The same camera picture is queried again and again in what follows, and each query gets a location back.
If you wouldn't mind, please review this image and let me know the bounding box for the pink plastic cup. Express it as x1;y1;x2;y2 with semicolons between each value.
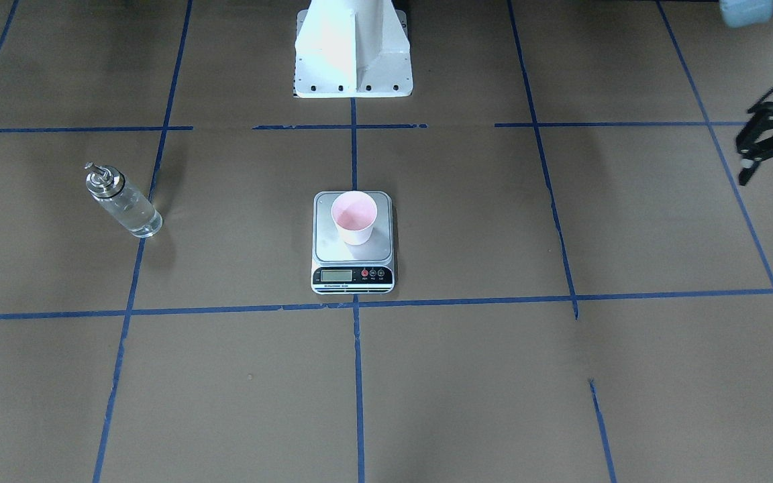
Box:
330;191;378;246

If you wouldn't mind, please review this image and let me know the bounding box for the clear glass sauce bottle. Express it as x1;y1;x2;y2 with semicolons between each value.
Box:
84;162;163;238

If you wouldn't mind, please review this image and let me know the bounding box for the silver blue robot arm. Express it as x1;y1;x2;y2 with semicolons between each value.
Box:
719;0;773;28

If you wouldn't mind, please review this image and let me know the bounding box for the silver digital kitchen scale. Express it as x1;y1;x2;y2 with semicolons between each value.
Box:
310;191;396;294

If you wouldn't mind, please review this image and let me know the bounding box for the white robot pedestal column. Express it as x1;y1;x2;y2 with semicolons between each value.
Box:
293;1;414;99

